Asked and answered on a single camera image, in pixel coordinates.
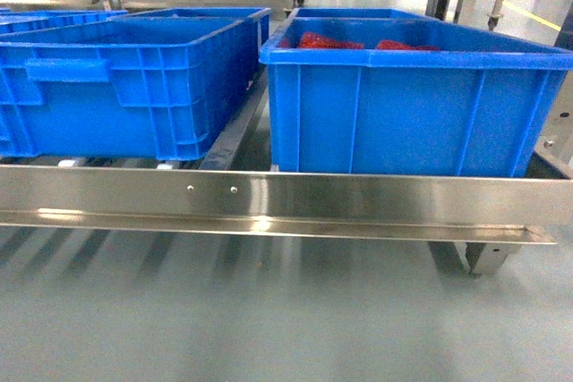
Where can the steel flow rack shelf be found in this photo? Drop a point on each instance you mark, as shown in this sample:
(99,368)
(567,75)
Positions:
(235,188)

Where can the blue bin bottom shelf right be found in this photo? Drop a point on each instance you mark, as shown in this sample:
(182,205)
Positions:
(476,107)

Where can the blue bin shelf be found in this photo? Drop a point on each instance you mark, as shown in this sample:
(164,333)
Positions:
(476,107)
(158,88)

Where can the blue bin behind right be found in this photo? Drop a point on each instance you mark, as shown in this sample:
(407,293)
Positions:
(357,13)

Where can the blue bin bottom shelf middle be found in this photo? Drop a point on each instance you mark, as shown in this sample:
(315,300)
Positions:
(158,88)

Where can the blue bin behind left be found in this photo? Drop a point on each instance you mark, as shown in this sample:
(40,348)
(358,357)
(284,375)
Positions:
(210,15)

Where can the blue bin far left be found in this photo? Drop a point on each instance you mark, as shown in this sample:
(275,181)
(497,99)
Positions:
(12,22)

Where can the red bubble wrap bags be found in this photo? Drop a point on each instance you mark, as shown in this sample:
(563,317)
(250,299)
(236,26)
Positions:
(312,40)

